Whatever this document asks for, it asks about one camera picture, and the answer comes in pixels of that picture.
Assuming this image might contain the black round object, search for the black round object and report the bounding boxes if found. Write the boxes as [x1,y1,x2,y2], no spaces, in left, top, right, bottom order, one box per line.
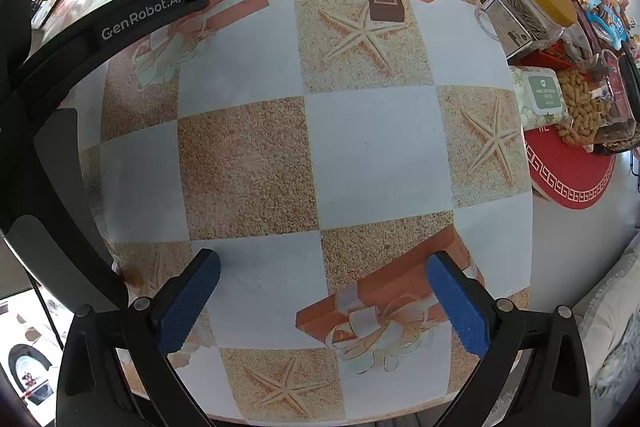
[7,343,53,403]

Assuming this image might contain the red round patterned mat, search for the red round patterned mat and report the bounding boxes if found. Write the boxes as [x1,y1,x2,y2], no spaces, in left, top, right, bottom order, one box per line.
[522,127,617,211]

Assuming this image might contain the wet wipes pack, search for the wet wipes pack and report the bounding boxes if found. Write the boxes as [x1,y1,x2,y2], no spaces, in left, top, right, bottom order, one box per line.
[510,66,571,128]

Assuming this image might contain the white cushion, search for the white cushion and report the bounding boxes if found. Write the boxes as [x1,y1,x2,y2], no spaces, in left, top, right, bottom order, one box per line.
[572,237,640,413]

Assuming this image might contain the blue printed snack bag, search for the blue printed snack bag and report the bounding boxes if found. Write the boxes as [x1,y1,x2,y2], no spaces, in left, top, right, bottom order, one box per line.
[582,0,628,48]

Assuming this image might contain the clear plastic snack container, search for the clear plastic snack container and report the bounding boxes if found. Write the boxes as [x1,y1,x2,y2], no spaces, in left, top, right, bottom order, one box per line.
[597,49,640,156]

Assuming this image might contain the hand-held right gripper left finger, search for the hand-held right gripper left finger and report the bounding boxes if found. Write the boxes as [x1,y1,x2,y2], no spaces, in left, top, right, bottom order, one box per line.
[55,248,223,427]

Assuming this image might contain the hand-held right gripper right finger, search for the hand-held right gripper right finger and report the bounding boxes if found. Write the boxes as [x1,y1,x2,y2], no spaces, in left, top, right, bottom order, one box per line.
[426,252,596,427]

